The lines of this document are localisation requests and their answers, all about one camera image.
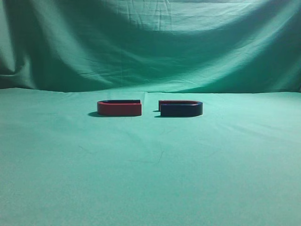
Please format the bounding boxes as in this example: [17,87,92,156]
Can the green cloth backdrop and cover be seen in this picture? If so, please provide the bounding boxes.
[0,0,301,226]

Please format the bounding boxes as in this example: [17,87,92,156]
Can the left horseshoe magnet red front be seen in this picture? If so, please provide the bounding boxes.
[97,100,142,116]

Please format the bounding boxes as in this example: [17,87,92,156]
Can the horseshoe magnet blue front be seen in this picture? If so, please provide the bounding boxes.
[158,100,203,117]

